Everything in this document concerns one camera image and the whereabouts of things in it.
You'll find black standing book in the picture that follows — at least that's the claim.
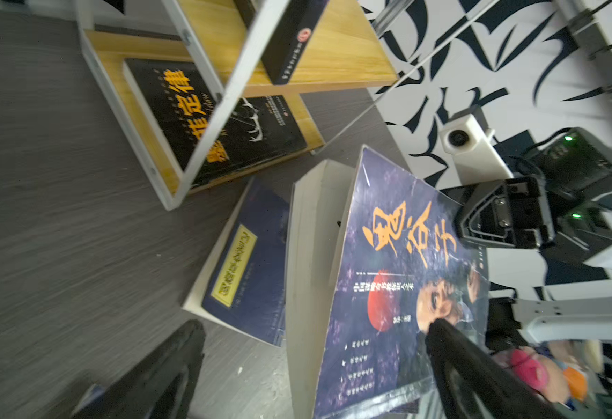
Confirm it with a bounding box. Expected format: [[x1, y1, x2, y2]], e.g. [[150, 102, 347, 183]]
[[261, 0, 329, 86]]

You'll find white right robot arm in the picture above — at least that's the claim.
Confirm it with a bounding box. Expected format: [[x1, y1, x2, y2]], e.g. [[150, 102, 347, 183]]
[[442, 125, 612, 343]]

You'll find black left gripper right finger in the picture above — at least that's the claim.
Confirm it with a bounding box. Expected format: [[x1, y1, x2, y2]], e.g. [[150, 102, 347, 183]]
[[426, 319, 562, 418]]

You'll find blue book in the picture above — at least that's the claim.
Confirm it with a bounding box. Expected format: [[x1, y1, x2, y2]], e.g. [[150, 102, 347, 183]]
[[182, 178, 290, 347]]

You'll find purple portrait book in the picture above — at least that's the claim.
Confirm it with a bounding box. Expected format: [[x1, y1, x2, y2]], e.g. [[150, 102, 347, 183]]
[[285, 146, 489, 418]]

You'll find black book yellow title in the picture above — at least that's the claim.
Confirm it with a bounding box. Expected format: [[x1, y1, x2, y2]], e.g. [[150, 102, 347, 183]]
[[121, 57, 308, 190]]

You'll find colourful plush toy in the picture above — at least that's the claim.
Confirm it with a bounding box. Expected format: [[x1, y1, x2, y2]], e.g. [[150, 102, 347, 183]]
[[492, 346, 589, 405]]

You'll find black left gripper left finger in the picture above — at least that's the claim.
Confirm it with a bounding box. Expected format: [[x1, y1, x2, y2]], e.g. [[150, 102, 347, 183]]
[[73, 319, 206, 418]]

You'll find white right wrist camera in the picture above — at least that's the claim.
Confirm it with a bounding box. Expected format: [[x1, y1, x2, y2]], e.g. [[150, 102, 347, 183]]
[[438, 113, 514, 186]]

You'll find grey wall hook rail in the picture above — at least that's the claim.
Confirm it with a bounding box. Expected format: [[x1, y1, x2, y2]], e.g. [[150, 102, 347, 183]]
[[551, 0, 612, 127]]

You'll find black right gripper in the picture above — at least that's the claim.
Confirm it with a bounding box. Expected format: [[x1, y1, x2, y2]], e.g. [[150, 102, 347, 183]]
[[442, 176, 555, 249]]

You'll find wooden white-framed bookshelf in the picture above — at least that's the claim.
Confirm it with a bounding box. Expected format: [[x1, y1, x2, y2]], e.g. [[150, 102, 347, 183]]
[[74, 1, 397, 211]]

